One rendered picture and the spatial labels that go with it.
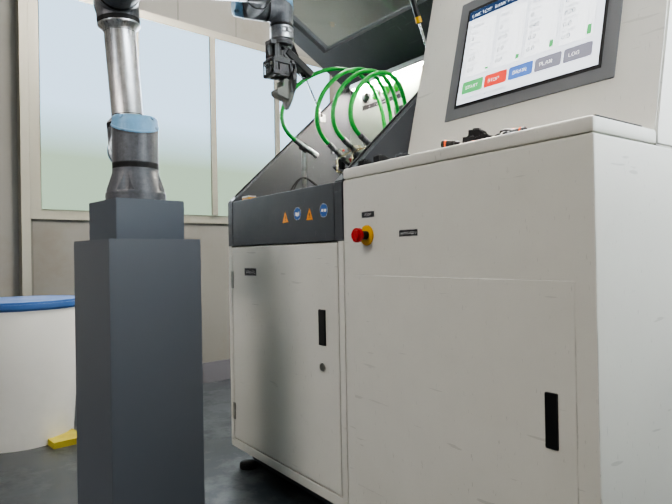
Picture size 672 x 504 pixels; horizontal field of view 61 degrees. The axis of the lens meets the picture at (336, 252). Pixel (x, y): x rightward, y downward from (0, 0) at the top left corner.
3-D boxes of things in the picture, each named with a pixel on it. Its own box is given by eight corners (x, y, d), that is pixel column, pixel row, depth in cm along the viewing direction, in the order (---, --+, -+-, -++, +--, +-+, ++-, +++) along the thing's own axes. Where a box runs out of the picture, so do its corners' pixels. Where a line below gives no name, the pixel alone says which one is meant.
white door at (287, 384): (232, 437, 205) (229, 247, 206) (238, 436, 207) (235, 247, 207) (339, 497, 153) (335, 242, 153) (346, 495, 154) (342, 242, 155)
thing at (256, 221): (233, 246, 205) (232, 201, 205) (244, 246, 207) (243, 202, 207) (334, 241, 155) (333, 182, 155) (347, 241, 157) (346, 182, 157)
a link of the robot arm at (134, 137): (112, 159, 142) (111, 105, 142) (109, 167, 154) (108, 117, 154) (162, 162, 147) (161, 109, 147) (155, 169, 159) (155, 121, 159)
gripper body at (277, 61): (262, 80, 181) (262, 42, 181) (286, 85, 186) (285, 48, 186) (274, 74, 175) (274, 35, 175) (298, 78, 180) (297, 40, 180)
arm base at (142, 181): (119, 198, 139) (118, 157, 139) (96, 202, 150) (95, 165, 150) (176, 201, 149) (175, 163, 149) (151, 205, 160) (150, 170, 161)
